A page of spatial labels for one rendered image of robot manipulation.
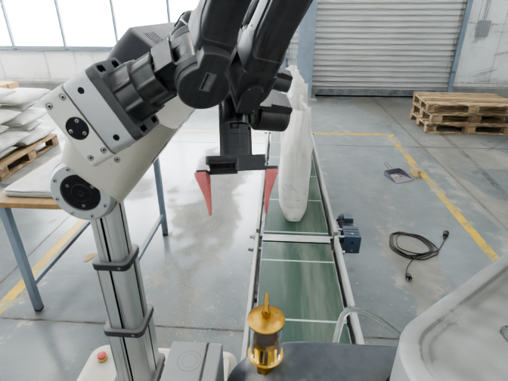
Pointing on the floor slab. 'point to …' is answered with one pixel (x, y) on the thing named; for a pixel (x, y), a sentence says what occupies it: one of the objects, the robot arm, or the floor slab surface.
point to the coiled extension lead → (416, 252)
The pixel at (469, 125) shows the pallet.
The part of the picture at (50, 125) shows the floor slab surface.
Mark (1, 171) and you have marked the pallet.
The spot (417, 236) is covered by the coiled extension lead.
